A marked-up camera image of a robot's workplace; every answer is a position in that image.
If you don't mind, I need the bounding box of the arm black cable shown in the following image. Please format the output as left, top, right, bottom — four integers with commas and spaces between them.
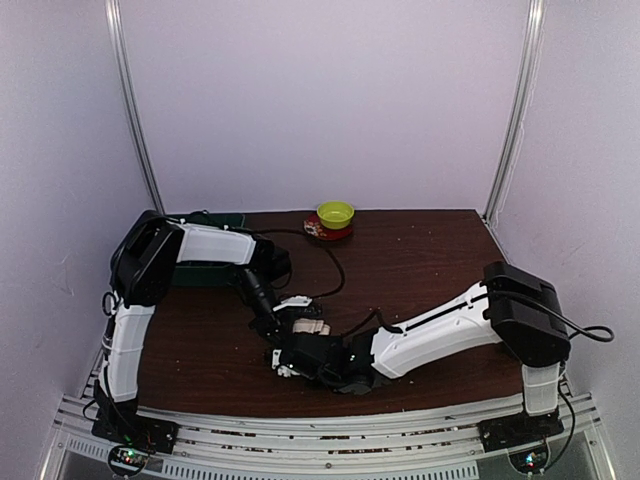
482, 287, 615, 344
249, 227, 347, 301

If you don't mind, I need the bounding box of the lime green plastic bowl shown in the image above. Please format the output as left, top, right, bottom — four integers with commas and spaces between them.
316, 201, 355, 230

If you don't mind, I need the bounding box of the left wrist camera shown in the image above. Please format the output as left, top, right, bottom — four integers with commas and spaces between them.
259, 245, 292, 282

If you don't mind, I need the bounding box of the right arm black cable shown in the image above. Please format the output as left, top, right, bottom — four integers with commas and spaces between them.
482, 287, 615, 344

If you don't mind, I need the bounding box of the aluminium frame post left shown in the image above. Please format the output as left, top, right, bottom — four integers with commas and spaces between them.
104, 0, 165, 213

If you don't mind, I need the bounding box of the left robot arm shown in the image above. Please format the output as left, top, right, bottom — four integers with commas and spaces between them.
95, 210, 330, 444

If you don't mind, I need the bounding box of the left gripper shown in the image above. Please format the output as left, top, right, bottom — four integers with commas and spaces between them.
235, 266, 291, 343

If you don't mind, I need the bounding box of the right controller board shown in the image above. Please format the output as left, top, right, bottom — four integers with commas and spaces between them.
509, 445, 550, 475

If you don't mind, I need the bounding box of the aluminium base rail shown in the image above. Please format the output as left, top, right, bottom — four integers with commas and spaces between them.
35, 385, 623, 479

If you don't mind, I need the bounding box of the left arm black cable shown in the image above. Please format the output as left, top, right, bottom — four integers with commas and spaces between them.
249, 227, 347, 301

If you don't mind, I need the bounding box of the black underwear beige waistband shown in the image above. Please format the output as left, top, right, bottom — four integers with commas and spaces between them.
279, 318, 331, 347

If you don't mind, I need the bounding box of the green plastic divider tray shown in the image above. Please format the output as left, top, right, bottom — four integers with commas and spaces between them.
170, 210, 246, 288

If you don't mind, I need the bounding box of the aluminium frame post right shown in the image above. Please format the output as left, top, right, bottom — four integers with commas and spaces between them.
483, 0, 546, 228

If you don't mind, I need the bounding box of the aluminium frame post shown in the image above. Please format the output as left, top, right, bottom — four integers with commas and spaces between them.
483, 0, 546, 228
104, 0, 165, 213

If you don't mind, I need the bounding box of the red floral plate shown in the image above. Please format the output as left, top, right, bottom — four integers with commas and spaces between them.
303, 212, 353, 242

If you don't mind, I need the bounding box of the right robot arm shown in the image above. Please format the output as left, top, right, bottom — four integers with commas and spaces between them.
271, 262, 571, 442

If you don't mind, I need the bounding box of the controller board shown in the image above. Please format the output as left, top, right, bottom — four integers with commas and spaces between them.
107, 445, 150, 476
509, 445, 550, 475

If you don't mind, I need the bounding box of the left controller board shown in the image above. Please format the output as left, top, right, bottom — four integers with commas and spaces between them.
107, 445, 150, 476

